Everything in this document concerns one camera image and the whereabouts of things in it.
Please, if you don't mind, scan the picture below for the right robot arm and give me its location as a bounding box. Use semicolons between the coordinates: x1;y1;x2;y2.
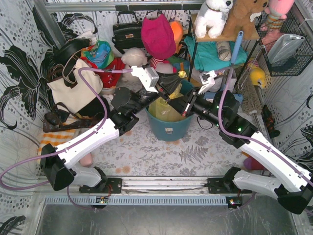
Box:
168;89;313;214

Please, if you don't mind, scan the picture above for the rainbow striped cloth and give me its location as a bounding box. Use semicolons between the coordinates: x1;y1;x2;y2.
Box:
168;56;190;76

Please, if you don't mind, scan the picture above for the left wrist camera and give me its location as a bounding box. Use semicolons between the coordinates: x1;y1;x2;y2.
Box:
131;66;159;93

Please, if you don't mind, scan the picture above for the black wire basket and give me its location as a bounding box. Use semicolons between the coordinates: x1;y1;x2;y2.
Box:
256;12;313;77

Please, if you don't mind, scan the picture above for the purple orange toy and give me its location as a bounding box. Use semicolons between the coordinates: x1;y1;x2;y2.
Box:
241;151;266;171

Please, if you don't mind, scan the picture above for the red cloth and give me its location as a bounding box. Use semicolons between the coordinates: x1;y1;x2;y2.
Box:
95;57;125;88

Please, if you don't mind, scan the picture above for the brown dog plush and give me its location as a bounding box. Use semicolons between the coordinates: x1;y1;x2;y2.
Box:
222;0;268;40

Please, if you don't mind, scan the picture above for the teal folded cloth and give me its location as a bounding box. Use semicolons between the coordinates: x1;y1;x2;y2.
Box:
184;37;247;71

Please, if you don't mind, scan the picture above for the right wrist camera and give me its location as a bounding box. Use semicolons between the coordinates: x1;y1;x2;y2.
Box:
198;70;217;95

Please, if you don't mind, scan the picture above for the white husky plush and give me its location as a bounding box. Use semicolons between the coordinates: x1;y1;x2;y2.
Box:
195;0;233;39

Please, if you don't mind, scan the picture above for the silver pouch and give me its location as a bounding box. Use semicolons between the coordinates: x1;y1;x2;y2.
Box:
267;34;305;64

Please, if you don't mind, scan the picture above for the white lamb plush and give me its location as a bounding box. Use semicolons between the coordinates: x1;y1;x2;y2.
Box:
121;47;148;82

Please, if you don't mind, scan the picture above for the pink cylinder toy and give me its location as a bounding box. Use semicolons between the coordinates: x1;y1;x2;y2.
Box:
79;152;93;167

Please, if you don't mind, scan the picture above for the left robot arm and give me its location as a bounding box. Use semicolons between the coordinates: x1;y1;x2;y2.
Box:
40;73;181;192

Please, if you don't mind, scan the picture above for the pink plush toy top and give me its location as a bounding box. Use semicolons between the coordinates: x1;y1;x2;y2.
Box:
265;0;294;29

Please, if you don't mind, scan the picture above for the orange checkered towel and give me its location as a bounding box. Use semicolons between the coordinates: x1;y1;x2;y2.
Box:
37;130;77;155

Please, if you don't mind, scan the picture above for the magenta fuzzy bag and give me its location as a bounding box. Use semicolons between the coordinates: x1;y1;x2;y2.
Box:
141;14;176;59

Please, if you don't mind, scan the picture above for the black leather handbag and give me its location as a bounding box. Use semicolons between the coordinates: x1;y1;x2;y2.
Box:
112;11;144;54

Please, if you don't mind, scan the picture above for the brown patterned bag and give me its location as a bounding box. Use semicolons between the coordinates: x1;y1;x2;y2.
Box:
43;102;104;133

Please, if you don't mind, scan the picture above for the orange plush toy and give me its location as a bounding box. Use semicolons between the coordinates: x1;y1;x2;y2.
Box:
169;21;183;53

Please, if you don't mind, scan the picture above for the pink pig plush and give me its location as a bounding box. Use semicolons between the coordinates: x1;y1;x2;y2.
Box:
150;57;177;74

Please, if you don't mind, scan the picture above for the yellow trash bag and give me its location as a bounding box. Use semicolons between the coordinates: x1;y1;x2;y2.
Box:
148;70;187;122

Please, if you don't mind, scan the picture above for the colorful patterned bag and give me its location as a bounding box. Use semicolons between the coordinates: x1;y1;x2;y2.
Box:
81;41;114;69

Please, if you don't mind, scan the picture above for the cream canvas tote bag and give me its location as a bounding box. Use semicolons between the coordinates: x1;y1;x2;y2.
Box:
46;58;104;111

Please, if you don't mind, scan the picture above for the teal trash bin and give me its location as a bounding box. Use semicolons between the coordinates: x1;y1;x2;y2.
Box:
144;79;196;142

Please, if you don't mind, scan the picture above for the yellow duck plush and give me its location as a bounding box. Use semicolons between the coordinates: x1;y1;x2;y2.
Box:
247;60;266;89

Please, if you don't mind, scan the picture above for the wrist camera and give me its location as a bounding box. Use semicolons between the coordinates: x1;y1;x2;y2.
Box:
131;66;159;93
198;70;217;95

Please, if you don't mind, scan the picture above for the black shelf rack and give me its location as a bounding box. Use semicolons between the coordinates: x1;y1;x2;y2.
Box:
185;14;260;82

